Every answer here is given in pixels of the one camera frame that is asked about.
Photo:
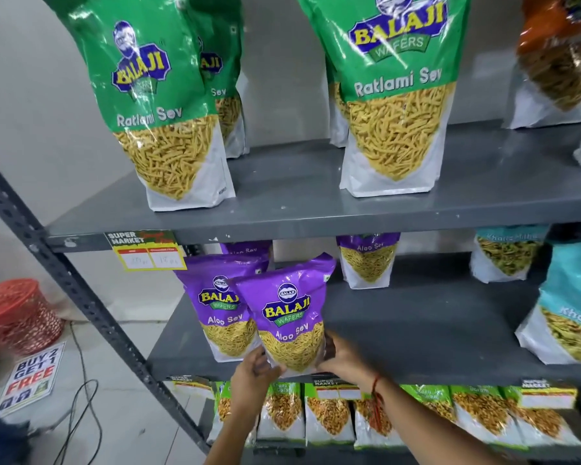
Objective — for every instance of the person's right hand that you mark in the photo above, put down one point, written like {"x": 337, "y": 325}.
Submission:
{"x": 351, "y": 365}

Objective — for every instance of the person's left hand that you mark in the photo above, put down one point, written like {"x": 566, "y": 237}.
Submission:
{"x": 247, "y": 389}

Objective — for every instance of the person's left thumb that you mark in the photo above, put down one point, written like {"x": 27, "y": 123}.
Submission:
{"x": 270, "y": 372}

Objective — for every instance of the person's right thumb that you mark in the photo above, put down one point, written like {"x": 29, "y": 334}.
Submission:
{"x": 328, "y": 341}

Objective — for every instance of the purple snack packet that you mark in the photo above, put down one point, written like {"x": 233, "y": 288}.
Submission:
{"x": 213, "y": 305}
{"x": 290, "y": 309}
{"x": 368, "y": 259}
{"x": 247, "y": 248}

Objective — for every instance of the person's right forearm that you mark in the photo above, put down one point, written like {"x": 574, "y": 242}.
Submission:
{"x": 431, "y": 430}

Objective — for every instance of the person's left forearm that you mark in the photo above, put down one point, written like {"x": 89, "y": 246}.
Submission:
{"x": 232, "y": 443}

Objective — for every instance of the yellow shelf price label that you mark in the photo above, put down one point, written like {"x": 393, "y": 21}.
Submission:
{"x": 191, "y": 385}
{"x": 336, "y": 388}
{"x": 547, "y": 394}
{"x": 145, "y": 254}

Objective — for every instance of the red thread wristband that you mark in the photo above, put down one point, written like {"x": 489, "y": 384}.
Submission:
{"x": 377, "y": 401}

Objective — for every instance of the row of lime green packets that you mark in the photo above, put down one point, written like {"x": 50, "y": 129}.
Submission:
{"x": 484, "y": 411}

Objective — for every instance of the teal snack packet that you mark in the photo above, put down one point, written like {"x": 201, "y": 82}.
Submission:
{"x": 506, "y": 254}
{"x": 566, "y": 319}

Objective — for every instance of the grey metal shelf rack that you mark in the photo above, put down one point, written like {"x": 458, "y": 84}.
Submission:
{"x": 474, "y": 188}

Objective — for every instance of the large green snack packet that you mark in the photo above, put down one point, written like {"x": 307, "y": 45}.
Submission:
{"x": 397, "y": 116}
{"x": 336, "y": 120}
{"x": 227, "y": 77}
{"x": 155, "y": 116}

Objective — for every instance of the white promo sign card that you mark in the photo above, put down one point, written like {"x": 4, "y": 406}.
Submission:
{"x": 31, "y": 377}

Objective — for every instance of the red mesh basket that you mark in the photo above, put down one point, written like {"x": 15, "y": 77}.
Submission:
{"x": 19, "y": 314}

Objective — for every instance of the dark blue clothing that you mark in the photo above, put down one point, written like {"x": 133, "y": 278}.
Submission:
{"x": 0, "y": 443}

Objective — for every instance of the orange snack packet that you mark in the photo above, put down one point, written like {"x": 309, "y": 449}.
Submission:
{"x": 552, "y": 67}

